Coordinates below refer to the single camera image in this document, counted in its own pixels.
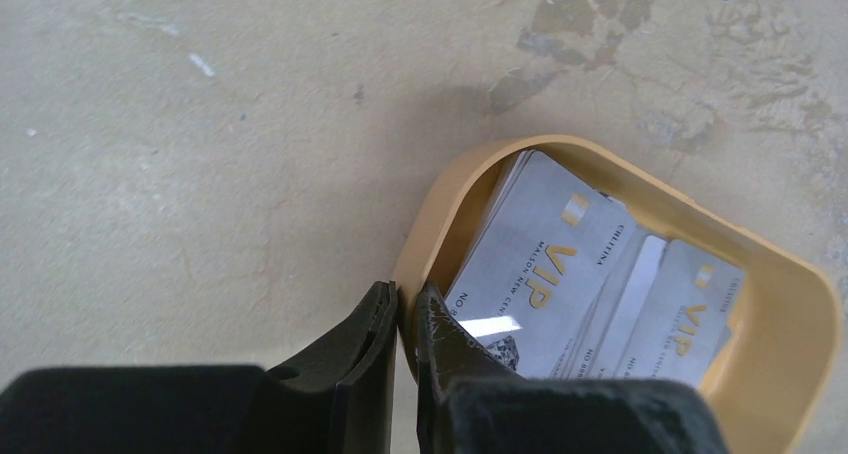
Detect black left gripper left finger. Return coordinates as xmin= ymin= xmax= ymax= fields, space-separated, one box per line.
xmin=268 ymin=281 xmax=399 ymax=453

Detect loose card in tray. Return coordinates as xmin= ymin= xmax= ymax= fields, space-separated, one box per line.
xmin=615 ymin=239 xmax=746 ymax=388

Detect orange oval tray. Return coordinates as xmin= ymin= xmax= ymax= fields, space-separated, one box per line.
xmin=392 ymin=134 xmax=843 ymax=453

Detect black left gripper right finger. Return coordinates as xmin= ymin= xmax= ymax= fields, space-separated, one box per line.
xmin=415 ymin=282 xmax=520 ymax=453

